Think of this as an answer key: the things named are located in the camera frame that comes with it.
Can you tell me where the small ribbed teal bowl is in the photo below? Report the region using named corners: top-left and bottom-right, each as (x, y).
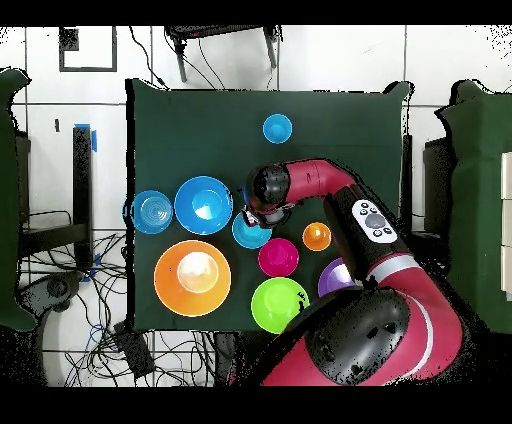
top-left (231, 211), bottom-right (273, 250)

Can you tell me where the blue cup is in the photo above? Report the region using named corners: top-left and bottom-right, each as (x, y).
top-left (262, 113), bottom-right (294, 145)

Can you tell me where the white boxes stack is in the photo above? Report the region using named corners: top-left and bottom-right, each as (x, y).
top-left (500, 151), bottom-right (512, 302)

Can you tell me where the pink red bowl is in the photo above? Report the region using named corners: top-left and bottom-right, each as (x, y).
top-left (257, 237), bottom-right (300, 278)

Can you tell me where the large blue bowl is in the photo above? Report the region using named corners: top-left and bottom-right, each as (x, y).
top-left (174, 175), bottom-right (234, 236)

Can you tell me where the orange cup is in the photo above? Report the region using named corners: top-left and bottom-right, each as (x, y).
top-left (302, 221), bottom-right (332, 252)

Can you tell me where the green bowl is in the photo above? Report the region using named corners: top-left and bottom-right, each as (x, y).
top-left (250, 276), bottom-right (310, 335)

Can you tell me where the shallow blue bowl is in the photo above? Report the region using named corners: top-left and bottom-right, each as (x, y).
top-left (130, 189), bottom-right (174, 235)

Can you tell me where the dark green tablecloth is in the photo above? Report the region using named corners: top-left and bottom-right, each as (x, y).
top-left (125, 78), bottom-right (411, 333)

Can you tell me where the purple bowl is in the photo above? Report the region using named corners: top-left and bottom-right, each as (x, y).
top-left (317, 256), bottom-right (357, 298)

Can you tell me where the large yellow bowl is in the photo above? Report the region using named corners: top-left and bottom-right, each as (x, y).
top-left (153, 239), bottom-right (232, 318)

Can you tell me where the black stand bar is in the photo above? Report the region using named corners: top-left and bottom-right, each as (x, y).
top-left (19, 125), bottom-right (94, 273)

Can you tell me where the black power box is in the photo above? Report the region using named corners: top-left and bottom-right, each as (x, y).
top-left (112, 321), bottom-right (156, 380)

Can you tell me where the black equipment stand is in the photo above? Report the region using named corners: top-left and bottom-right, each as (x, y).
top-left (422, 137), bottom-right (455, 238)

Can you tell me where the dark grey chair with knob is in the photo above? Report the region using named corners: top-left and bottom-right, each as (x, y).
top-left (15, 270), bottom-right (85, 319)

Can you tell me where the green cloth side table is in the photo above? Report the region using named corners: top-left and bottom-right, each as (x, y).
top-left (435, 78), bottom-right (512, 335)
top-left (0, 67), bottom-right (35, 332)

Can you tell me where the tangle of black cables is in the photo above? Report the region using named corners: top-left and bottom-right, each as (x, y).
top-left (19, 209), bottom-right (217, 387)

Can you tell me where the black floor frame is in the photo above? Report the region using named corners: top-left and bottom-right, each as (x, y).
top-left (58, 26), bottom-right (118, 74)

